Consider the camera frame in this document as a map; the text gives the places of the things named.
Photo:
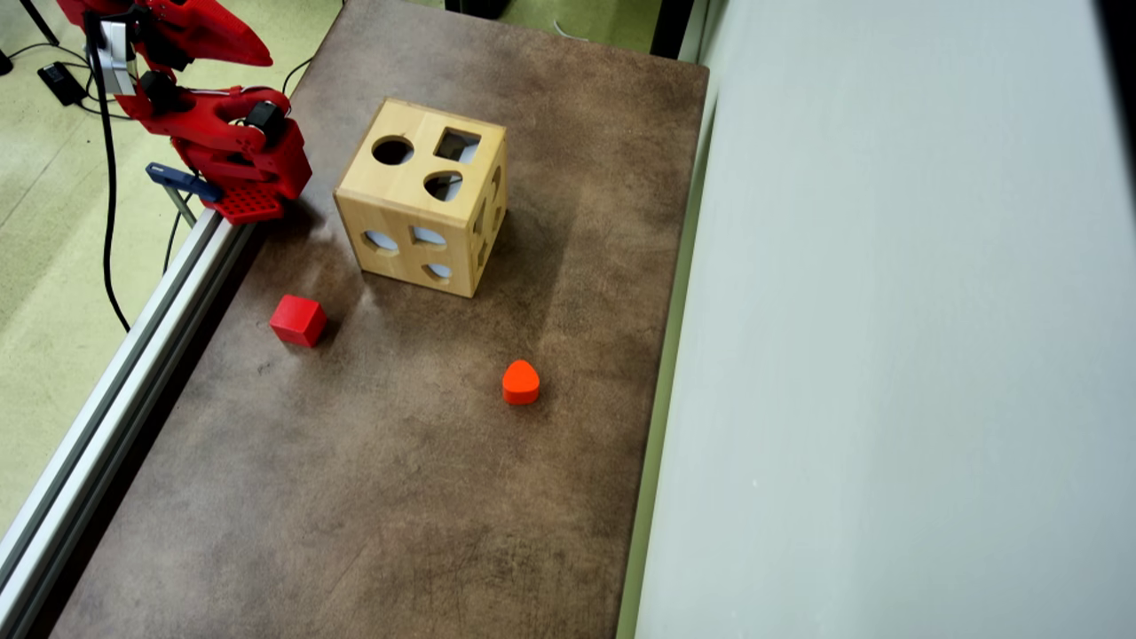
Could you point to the black flat object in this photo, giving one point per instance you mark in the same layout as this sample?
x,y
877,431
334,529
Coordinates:
x,y
479,7

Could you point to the aluminium profile rail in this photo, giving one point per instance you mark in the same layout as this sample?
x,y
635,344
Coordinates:
x,y
106,417

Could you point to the red wooden cube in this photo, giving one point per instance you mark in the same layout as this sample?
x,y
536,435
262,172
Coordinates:
x,y
297,319

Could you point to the red robot arm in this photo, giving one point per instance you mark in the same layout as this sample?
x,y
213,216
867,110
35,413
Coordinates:
x,y
266,164

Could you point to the black tripod leg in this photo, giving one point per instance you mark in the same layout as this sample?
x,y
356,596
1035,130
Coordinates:
x,y
40,22

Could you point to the orange rounded triangle block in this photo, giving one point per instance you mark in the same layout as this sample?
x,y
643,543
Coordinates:
x,y
520,383

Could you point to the dark upright post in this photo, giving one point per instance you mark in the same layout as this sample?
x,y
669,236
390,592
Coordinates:
x,y
672,27

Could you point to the blue clamp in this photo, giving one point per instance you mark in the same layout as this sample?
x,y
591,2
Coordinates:
x,y
182,180

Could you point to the light grey partition panel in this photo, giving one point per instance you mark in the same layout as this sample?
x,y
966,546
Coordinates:
x,y
887,311

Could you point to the black power adapter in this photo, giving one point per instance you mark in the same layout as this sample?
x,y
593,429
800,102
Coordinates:
x,y
62,82

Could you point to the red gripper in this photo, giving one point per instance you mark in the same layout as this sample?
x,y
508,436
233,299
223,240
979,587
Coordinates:
x,y
229,43

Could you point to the wooden shape sorter box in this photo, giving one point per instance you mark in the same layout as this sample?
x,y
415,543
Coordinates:
x,y
399,191

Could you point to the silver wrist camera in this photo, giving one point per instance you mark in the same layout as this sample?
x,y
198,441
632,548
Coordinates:
x,y
115,58

